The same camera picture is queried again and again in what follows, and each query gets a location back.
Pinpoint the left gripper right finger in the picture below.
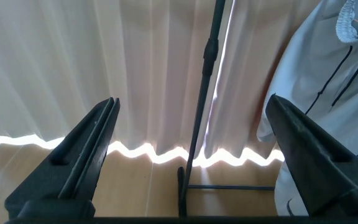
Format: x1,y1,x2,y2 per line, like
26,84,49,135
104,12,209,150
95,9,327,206
265,94,358,217

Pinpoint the pale grey garment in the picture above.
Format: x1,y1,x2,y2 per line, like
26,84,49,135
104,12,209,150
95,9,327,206
256,0,358,217

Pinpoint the black clothes rack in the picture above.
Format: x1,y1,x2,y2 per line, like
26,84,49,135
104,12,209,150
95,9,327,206
177,0,276,218

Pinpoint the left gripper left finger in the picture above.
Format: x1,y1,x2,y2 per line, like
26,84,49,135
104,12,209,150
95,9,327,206
4,97,121,218

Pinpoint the beige curtain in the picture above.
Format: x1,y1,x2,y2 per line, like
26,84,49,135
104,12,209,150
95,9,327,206
0,0,323,159

